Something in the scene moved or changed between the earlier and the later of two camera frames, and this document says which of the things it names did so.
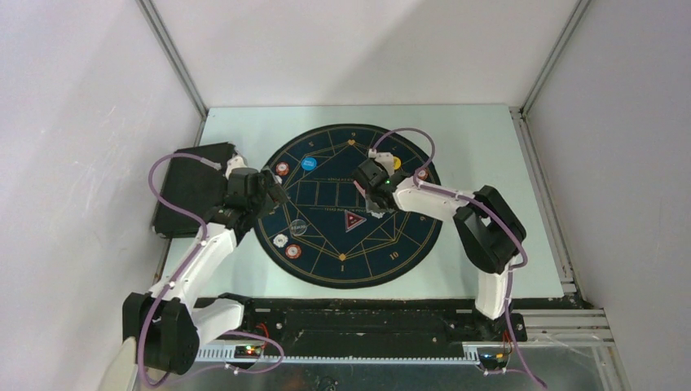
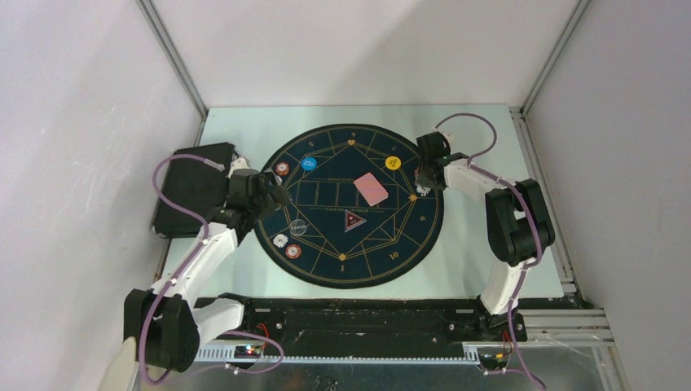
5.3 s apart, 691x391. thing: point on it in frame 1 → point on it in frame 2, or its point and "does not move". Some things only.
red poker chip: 282,168 does not move
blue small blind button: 309,163 does not move
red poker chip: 292,251 does not move
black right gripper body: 373,204 → 422,178
